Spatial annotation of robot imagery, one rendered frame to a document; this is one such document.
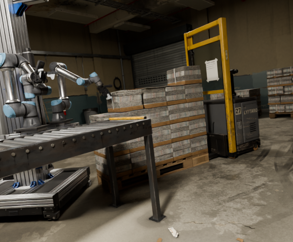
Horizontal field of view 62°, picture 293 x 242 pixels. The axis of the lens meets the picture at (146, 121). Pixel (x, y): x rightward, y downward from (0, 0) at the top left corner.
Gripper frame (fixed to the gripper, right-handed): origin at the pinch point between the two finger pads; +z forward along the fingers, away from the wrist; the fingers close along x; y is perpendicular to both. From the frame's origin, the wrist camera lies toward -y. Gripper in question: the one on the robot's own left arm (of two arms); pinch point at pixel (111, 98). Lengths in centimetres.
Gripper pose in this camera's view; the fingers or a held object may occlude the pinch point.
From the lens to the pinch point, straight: 280.4
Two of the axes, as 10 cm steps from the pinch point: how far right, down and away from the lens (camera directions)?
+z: 5.3, 7.8, 3.3
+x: 5.1, 0.3, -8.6
